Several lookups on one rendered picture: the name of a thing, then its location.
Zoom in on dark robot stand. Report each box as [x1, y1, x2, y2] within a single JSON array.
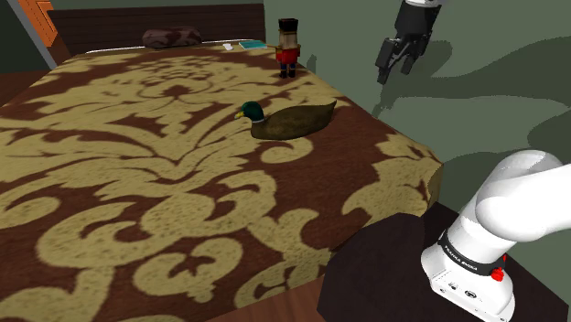
[[317, 202, 571, 322]]

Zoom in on red nutcracker soldier figure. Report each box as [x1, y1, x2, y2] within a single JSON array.
[[275, 17, 302, 80]]

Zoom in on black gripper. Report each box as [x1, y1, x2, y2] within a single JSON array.
[[374, 1, 443, 86]]

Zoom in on brown mallard duck figure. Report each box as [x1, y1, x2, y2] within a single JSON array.
[[234, 100, 339, 142]]

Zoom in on orange door with grey frame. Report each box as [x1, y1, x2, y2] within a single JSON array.
[[5, 0, 60, 70]]

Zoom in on bed with brown patterned cover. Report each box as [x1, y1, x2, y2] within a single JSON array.
[[0, 3, 445, 322]]

